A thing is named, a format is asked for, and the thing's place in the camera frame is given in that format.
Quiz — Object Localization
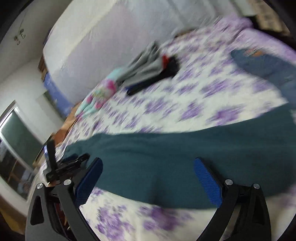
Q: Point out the window with white frame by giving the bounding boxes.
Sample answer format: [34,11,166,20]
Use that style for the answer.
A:
[1,101,43,200]

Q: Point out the folded black garment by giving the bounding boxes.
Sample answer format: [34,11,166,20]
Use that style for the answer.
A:
[125,55,180,96]

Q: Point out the blue denim jeans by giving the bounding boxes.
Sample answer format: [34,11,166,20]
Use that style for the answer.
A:
[230,49,295,110]

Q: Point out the dark teal fleece pants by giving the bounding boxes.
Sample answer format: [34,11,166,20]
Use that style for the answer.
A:
[64,104,295,209]

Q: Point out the folded floral turquoise quilt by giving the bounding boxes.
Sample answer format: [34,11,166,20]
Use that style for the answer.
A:
[75,68,123,118]

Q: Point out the beige brick pattern curtain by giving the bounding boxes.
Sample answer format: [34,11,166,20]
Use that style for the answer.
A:
[248,0,287,33]

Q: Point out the brown orange pillow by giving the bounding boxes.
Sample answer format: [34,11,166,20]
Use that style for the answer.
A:
[53,102,81,146]

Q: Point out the purple floral bedspread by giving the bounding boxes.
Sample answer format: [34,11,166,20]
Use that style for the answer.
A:
[56,17,295,240]

